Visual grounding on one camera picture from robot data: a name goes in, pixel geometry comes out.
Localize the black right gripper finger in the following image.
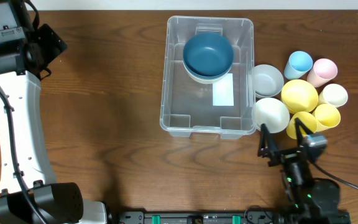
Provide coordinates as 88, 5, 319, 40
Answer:
257, 123, 278, 156
295, 118, 313, 146

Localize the yellow cup front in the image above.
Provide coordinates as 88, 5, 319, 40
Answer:
286, 111, 317, 139

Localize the yellow cup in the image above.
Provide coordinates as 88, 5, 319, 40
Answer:
286, 111, 317, 139
313, 104, 341, 132

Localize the cream beige bowl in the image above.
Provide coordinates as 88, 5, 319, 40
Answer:
185, 67, 229, 85

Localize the dark blue bowl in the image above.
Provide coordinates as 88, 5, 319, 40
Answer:
183, 32, 234, 69
183, 61, 232, 80

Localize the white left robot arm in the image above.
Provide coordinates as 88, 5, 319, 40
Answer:
0, 24, 108, 223

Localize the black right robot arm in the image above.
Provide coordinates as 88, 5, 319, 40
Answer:
257, 118, 340, 223

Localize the white label in container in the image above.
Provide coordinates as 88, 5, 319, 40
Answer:
213, 73, 234, 106

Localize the clear plastic storage container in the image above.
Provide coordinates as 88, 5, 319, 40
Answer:
160, 16, 257, 139

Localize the white small bowl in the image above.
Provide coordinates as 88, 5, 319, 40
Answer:
254, 98, 290, 133

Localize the yellow cup right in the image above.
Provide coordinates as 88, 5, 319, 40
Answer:
313, 104, 341, 132

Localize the yellow small bowl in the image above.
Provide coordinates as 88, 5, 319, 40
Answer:
281, 80, 319, 114

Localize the cream white cup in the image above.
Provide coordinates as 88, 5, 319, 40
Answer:
318, 83, 348, 108

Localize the grey small bowl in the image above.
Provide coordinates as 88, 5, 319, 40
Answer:
253, 64, 284, 98

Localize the pink cup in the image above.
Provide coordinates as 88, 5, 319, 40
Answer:
306, 58, 338, 88

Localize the light blue cup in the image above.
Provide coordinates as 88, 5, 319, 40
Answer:
284, 51, 313, 80

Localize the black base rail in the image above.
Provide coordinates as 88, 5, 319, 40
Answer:
115, 210, 351, 224

